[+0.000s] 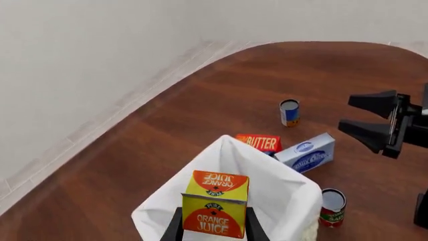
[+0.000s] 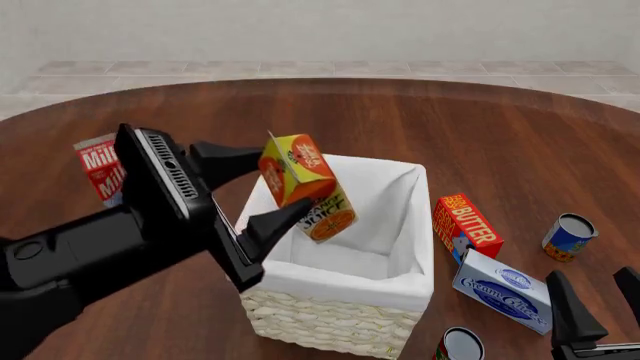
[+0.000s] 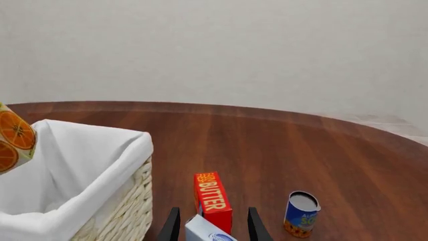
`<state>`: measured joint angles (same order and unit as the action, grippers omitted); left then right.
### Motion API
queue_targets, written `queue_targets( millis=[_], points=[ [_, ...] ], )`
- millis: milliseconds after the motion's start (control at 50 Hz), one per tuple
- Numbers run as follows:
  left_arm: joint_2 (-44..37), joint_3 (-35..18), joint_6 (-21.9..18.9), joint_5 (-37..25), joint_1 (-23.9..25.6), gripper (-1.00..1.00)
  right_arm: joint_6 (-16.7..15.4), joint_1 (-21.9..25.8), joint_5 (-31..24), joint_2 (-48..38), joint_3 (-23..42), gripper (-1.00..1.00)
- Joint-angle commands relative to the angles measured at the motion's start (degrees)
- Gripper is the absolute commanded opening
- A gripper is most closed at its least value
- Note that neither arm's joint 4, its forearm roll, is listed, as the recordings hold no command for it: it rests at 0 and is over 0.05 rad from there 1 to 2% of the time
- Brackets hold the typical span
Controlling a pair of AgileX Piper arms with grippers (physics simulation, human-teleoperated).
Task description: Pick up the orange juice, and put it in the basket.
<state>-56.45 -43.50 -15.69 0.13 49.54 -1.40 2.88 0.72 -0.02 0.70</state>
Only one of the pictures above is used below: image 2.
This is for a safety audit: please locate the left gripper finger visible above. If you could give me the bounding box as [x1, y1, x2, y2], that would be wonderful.
[234, 198, 315, 266]
[188, 139, 265, 191]

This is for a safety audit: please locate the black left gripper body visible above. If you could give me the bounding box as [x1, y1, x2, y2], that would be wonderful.
[113, 123, 265, 294]

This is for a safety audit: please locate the red and green tin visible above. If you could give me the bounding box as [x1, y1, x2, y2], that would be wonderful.
[431, 326, 486, 360]

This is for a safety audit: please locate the red butter box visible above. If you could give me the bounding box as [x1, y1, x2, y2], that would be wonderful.
[431, 192, 506, 266]

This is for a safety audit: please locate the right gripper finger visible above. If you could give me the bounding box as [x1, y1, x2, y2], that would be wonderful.
[613, 265, 640, 302]
[545, 270, 610, 343]

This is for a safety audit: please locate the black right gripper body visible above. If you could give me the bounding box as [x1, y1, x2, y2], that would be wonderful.
[550, 338, 640, 360]

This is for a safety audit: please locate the blue and yellow tin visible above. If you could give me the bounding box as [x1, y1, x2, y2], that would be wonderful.
[541, 212, 600, 264]

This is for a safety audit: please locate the white wicker basket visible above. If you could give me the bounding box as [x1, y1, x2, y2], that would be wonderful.
[234, 152, 436, 360]

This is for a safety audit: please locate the white cream cheese box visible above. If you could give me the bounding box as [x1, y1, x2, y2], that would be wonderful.
[451, 247, 554, 336]

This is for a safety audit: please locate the red milk carton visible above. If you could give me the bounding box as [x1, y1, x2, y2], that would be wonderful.
[73, 132, 127, 209]

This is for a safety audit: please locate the orange juice carton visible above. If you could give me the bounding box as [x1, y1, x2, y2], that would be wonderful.
[257, 129, 359, 246]

